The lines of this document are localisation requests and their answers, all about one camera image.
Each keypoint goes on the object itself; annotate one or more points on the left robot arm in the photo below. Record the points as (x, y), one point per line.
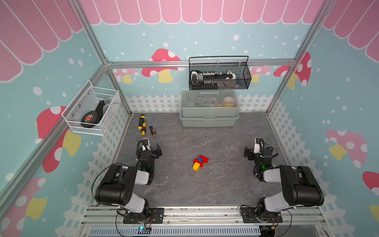
(117, 186)

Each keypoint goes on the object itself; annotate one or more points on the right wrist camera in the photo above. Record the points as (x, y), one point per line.
(259, 146)

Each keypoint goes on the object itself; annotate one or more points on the clear wall-mounted bin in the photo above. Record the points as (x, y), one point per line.
(92, 110)

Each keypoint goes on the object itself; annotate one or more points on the white tape roll in toolbox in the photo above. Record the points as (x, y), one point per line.
(229, 102)

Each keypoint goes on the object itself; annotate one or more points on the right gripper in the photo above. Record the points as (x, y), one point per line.
(247, 150)

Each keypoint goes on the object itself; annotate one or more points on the yellow 2x2 lego brick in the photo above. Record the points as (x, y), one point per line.
(196, 167)

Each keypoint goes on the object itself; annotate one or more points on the black tape roll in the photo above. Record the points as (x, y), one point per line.
(92, 118)

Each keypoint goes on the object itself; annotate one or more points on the yellow black ratchet screwdriver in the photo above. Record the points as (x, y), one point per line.
(142, 124)

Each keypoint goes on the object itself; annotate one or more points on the green translucent plastic toolbox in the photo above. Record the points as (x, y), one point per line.
(205, 109)

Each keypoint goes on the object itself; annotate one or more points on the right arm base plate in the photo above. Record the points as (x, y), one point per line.
(252, 214)

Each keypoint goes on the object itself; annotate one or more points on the small green circuit board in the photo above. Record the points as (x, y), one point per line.
(144, 230)

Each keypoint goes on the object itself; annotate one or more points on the orange black small screwdriver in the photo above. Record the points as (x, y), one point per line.
(152, 130)

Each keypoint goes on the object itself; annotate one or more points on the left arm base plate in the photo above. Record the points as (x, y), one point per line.
(151, 216)

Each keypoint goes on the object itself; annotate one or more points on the aluminium front rail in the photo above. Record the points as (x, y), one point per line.
(213, 215)

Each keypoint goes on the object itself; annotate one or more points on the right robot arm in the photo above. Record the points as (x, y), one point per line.
(299, 187)

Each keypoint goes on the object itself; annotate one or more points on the socket bit set holder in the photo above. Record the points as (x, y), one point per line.
(208, 79)

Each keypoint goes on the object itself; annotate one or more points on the red 2x4 lego brick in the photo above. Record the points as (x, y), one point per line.
(201, 163)
(205, 159)

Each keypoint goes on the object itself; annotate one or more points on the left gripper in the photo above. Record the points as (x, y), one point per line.
(157, 152)

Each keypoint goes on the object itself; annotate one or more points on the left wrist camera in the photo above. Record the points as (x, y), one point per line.
(146, 145)

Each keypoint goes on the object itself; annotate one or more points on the black wire mesh basket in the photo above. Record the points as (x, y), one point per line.
(236, 64)

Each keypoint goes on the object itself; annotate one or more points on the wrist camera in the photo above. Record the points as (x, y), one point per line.
(146, 145)
(259, 146)

